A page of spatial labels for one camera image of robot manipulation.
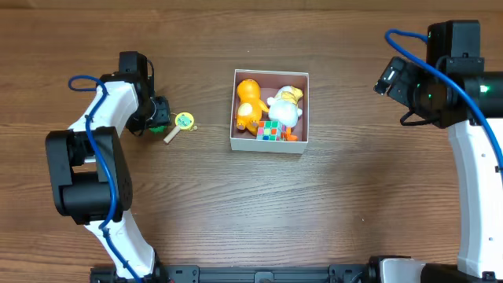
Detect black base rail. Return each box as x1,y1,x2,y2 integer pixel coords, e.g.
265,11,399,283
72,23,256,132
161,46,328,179
89,255,433,283

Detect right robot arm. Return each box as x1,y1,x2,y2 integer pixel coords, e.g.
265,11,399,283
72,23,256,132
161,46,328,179
368,20,502,282

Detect green round lid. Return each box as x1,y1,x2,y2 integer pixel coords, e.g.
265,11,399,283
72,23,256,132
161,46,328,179
149,125,167,134

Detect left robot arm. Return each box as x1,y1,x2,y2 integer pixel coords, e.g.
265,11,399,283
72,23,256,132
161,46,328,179
45,51,171,282

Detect white square cardboard box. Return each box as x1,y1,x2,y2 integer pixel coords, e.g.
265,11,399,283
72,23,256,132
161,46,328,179
229,69,310,154

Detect yellow wooden rattle toy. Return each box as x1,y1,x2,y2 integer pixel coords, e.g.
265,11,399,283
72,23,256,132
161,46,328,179
163,112,197,144

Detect left blue cable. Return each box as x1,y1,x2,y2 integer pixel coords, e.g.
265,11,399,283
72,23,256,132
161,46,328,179
68,75,143,283

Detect colourful puzzle cube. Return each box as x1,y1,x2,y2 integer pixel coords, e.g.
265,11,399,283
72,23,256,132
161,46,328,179
256,121,287,141

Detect white plush duck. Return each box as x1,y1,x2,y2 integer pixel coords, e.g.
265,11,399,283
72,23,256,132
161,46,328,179
266,86,303,142

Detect orange dinosaur toy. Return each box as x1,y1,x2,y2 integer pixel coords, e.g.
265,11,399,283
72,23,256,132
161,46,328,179
236,79,270,135

